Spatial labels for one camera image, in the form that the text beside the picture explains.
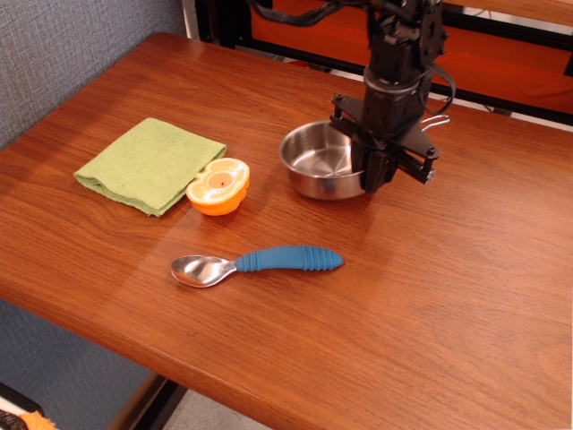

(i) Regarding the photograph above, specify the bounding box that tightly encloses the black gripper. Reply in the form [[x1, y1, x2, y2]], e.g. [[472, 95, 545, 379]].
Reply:
[[330, 71, 440, 194]]

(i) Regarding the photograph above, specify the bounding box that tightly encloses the stainless steel pot with handle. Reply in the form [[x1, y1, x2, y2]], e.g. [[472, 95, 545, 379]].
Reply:
[[278, 115, 450, 201]]

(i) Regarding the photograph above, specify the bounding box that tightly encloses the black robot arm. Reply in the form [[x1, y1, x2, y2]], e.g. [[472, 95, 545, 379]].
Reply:
[[330, 1, 456, 194]]

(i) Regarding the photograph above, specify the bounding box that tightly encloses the green folded towel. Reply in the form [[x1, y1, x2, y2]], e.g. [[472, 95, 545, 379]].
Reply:
[[74, 118, 227, 217]]

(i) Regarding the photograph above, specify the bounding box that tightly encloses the orange toy fruit half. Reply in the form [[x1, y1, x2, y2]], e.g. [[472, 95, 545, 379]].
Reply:
[[185, 158, 251, 216]]

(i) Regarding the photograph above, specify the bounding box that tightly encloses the orange object at floor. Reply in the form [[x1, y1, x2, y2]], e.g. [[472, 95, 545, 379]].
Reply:
[[19, 411, 56, 430]]

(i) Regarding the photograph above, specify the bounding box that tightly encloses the black metal frame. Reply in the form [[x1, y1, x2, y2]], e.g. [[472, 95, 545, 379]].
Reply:
[[194, 1, 572, 125]]

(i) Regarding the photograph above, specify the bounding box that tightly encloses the spoon with blue handle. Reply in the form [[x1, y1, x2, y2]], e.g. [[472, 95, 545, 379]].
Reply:
[[170, 245, 344, 288]]

